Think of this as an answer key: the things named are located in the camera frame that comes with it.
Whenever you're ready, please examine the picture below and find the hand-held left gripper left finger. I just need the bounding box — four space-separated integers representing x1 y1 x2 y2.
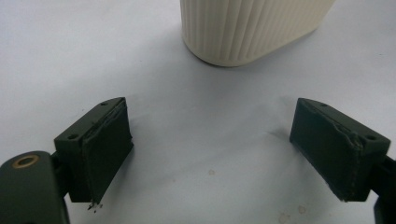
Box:
53 96 134 206

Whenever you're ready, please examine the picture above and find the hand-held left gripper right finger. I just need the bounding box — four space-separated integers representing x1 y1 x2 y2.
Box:
289 97 391 203

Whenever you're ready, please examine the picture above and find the cream ribbed pump bottle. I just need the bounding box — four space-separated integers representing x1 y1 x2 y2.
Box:
179 0 338 68

